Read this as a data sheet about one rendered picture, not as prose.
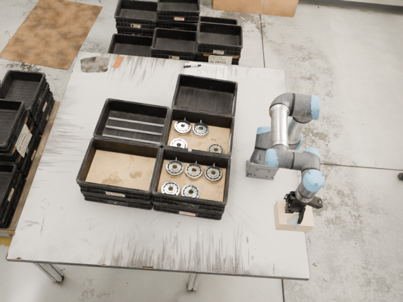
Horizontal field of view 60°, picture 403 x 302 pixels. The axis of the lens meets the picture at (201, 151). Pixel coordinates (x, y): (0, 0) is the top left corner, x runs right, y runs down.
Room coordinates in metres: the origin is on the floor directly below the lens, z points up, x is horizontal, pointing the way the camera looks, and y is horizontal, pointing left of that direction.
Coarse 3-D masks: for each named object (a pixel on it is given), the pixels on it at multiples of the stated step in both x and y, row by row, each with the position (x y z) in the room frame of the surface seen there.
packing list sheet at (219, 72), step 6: (204, 66) 2.05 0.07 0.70; (210, 66) 2.06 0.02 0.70; (216, 66) 2.07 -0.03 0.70; (222, 66) 2.08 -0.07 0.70; (186, 72) 1.96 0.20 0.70; (192, 72) 1.97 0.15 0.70; (198, 72) 1.98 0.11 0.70; (204, 72) 1.99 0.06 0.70; (210, 72) 2.00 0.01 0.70; (216, 72) 2.00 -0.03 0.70; (222, 72) 2.01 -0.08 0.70; (222, 78) 1.94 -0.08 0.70
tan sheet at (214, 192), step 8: (184, 168) 1.04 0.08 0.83; (160, 176) 0.97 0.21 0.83; (168, 176) 0.97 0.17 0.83; (184, 176) 0.99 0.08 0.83; (224, 176) 1.02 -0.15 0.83; (160, 184) 0.92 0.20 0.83; (184, 184) 0.94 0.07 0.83; (192, 184) 0.94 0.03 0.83; (200, 184) 0.95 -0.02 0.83; (208, 184) 0.96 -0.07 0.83; (216, 184) 0.97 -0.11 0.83; (200, 192) 0.90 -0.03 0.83; (208, 192) 0.91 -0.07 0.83; (216, 192) 0.91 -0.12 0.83; (216, 200) 0.87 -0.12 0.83
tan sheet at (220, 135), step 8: (192, 128) 1.34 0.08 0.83; (216, 128) 1.36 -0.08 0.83; (224, 128) 1.37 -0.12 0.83; (176, 136) 1.26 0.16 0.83; (184, 136) 1.27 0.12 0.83; (192, 136) 1.28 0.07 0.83; (208, 136) 1.29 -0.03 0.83; (216, 136) 1.30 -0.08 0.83; (224, 136) 1.31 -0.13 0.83; (168, 144) 1.19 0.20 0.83; (192, 144) 1.21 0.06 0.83; (200, 144) 1.22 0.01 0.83; (208, 144) 1.23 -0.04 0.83; (224, 144) 1.25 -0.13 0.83; (224, 152) 1.19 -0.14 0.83
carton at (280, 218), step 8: (280, 200) 0.77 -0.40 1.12; (280, 208) 0.73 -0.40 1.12; (280, 216) 0.69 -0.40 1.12; (288, 216) 0.69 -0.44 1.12; (304, 216) 0.70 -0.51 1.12; (312, 216) 0.71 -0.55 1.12; (280, 224) 0.65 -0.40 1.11; (288, 224) 0.65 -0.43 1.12; (304, 224) 0.66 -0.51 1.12; (312, 224) 0.67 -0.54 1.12
